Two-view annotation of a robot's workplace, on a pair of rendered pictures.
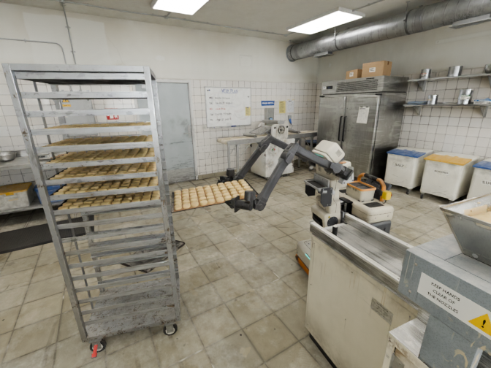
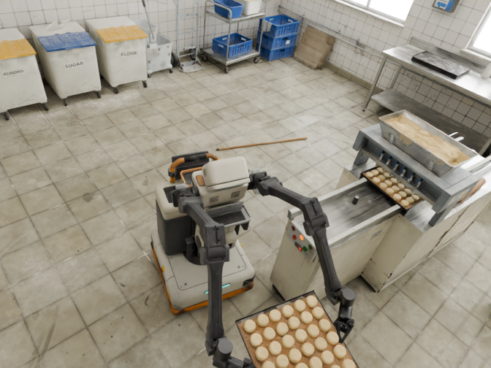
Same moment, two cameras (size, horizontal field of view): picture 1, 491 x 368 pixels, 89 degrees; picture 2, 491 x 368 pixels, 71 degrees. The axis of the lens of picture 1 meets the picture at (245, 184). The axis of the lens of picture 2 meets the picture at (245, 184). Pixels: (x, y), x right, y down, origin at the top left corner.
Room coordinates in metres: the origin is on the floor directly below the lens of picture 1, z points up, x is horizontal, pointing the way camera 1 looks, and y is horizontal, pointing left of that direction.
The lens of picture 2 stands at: (2.25, 0.63, 2.40)
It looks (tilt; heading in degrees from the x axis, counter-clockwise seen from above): 42 degrees down; 253
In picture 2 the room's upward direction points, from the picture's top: 10 degrees clockwise
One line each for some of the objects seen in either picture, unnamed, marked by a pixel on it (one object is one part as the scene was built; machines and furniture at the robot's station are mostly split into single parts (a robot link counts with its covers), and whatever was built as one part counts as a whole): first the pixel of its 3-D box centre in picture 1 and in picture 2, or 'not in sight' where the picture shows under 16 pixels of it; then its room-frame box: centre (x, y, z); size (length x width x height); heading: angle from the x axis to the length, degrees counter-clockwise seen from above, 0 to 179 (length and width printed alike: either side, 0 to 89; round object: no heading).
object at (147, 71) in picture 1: (165, 214); not in sight; (1.43, 0.51, 0.97); 0.03 x 0.03 x 1.70; 15
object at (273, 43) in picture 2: not in sight; (276, 37); (0.34, -5.29, 0.30); 0.60 x 0.40 x 0.20; 30
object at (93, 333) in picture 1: (120, 212); not in sight; (1.57, 0.86, 0.93); 0.64 x 0.51 x 1.78; 105
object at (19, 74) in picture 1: (85, 76); not in sight; (1.38, 0.81, 1.77); 0.64 x 0.03 x 0.03; 105
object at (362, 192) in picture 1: (359, 190); (199, 181); (2.06, -1.01, 0.87); 0.23 x 0.15 x 0.11; 15
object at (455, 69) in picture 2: not in sight; (441, 62); (-1.13, -3.03, 0.93); 0.60 x 0.40 x 0.01; 121
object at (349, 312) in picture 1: (367, 314); (329, 249); (1.13, -0.70, 0.45); 0.70 x 0.34 x 0.90; 23
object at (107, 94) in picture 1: (88, 94); not in sight; (1.38, 0.81, 1.68); 0.64 x 0.03 x 0.03; 105
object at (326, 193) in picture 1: (318, 188); (223, 220); (1.96, -0.62, 0.93); 0.28 x 0.16 x 0.22; 15
